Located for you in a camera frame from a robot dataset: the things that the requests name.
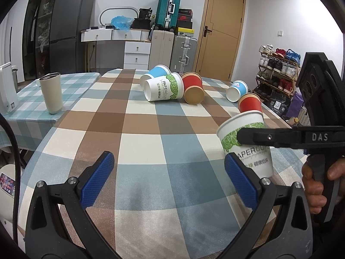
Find white green paper cup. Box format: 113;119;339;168
216;110;274;178
143;73;184;102

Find large red paper cup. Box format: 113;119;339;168
237;92;263;113

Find blue cup far right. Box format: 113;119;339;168
226;80;249;102

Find blue cup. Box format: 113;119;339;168
140;64;171;88
226;80;249;102

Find small red paper cup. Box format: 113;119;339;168
181;72;205;105

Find blue cup far left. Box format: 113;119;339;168
140;64;171;88

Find person's right hand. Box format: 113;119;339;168
302;157;345;215

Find shoe rack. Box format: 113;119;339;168
253;44;301;106

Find light blue checkered tablecloth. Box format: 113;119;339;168
4;73;100;151

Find wooden door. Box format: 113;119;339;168
195;0;246;81

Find silver suitcase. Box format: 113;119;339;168
169;36;198;74

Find white appliance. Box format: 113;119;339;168
0;62;19;115

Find stacked shoe boxes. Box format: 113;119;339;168
177;8;193;29

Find beige suitcase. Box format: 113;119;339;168
149;30;175;69

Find beige tumbler mug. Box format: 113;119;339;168
39;73;63;115

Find white drawer desk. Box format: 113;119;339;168
81;28;151;71

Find teal suitcase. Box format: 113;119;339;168
155;0;181;32

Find black bag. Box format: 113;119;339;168
130;8;153;30

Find blue plastic bag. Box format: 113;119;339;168
111;15;134;31

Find dark glass cabinet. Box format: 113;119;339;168
22;0;55;81

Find black refrigerator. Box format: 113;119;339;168
49;0;94;74

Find black cable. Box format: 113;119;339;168
0;114;22;249

